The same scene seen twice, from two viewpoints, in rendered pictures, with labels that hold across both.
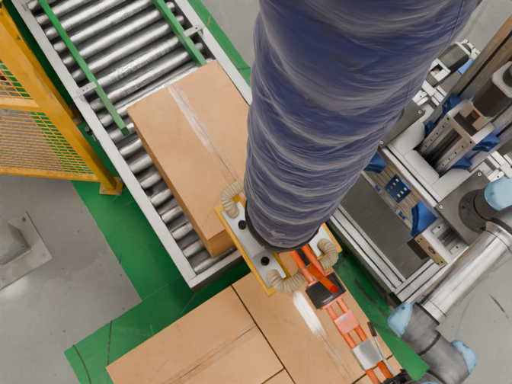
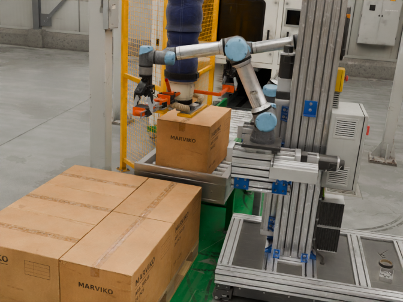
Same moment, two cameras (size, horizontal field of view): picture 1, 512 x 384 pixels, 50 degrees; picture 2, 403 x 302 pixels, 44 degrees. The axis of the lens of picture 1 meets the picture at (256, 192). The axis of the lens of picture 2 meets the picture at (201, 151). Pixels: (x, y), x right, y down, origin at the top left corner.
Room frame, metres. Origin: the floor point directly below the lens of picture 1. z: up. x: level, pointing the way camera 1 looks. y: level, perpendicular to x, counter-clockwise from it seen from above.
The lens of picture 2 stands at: (-1.39, -2.85, 1.91)
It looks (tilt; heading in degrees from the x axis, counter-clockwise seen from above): 19 degrees down; 54
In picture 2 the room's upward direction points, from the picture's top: 4 degrees clockwise
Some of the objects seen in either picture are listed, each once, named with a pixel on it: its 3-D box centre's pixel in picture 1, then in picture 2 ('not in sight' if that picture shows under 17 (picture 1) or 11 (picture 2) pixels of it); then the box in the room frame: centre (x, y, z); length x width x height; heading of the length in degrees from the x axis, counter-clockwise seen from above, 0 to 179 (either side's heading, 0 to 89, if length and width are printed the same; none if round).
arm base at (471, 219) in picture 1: (485, 207); (263, 132); (0.54, -0.78, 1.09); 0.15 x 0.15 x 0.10
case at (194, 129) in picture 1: (214, 162); (194, 138); (0.73, 0.18, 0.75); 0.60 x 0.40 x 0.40; 38
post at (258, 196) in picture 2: not in sight; (261, 168); (1.22, -0.07, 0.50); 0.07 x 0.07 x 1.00; 39
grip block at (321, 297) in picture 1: (325, 290); (166, 97); (0.20, -0.24, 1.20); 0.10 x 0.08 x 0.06; 127
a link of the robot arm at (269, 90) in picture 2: not in sight; (270, 95); (0.90, -0.43, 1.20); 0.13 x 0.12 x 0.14; 45
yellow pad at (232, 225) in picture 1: (253, 243); (166, 103); (0.34, -0.01, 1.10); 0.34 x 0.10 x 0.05; 37
